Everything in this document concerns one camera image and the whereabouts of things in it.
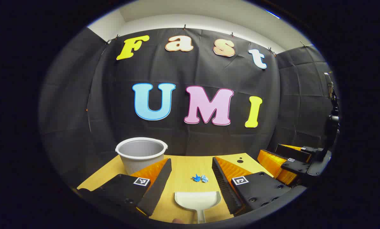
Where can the light blue paper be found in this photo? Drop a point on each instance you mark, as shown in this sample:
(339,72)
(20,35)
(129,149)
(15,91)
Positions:
(204,179)

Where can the white dustpan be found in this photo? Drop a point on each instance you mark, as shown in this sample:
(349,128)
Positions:
(196,198)

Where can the white ribbed garbage bin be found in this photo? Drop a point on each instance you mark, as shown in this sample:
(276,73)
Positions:
(139,160)

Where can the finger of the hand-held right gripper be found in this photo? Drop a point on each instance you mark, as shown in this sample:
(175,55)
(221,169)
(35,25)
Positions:
(293,153)
(296,167)

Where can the wooden desktop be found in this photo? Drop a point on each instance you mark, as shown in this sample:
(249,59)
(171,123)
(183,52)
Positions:
(190,167)

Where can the dark blue paper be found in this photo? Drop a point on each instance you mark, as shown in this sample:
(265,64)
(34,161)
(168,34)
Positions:
(196,178)

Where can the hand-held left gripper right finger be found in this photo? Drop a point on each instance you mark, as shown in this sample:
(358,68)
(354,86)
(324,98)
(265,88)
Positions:
(223,187)

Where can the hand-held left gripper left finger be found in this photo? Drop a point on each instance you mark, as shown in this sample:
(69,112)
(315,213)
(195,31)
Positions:
(156,187)

